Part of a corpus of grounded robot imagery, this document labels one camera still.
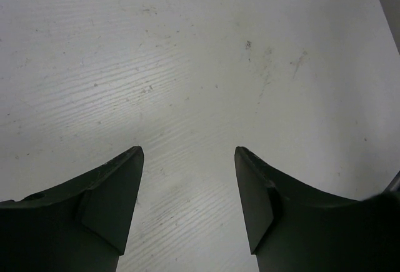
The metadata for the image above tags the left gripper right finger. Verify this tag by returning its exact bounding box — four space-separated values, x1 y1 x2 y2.
234 147 399 271

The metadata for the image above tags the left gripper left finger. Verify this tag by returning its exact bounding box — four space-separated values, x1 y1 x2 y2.
1 146 144 271

